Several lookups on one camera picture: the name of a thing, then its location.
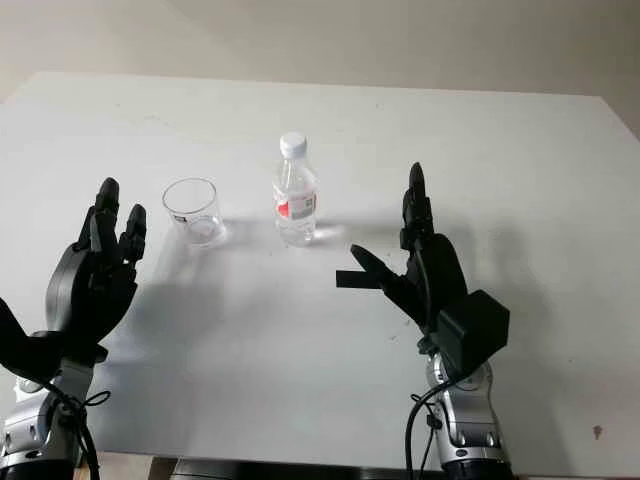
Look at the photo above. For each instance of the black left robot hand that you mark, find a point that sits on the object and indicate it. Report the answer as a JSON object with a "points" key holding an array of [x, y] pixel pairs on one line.
{"points": [[85, 295]]}

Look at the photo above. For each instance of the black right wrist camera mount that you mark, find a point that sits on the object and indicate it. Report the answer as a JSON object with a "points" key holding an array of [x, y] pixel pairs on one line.
{"points": [[480, 325]]}

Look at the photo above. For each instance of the clear plastic water bottle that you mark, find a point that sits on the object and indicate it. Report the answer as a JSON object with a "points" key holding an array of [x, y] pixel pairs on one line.
{"points": [[295, 200]]}

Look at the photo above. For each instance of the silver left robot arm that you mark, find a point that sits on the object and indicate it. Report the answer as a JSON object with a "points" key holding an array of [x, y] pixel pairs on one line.
{"points": [[30, 430]]}

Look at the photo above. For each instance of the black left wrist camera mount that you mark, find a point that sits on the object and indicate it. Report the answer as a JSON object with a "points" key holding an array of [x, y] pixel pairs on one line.
{"points": [[30, 350]]}

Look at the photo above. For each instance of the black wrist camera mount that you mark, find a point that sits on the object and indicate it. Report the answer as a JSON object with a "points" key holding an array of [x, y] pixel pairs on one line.
{"points": [[480, 325], [30, 350]]}

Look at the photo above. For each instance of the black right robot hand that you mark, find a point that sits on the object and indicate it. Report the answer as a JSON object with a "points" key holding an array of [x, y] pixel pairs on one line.
{"points": [[440, 270]]}

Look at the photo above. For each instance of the clear glass cup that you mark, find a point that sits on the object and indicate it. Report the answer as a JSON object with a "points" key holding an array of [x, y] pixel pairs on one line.
{"points": [[192, 215]]}

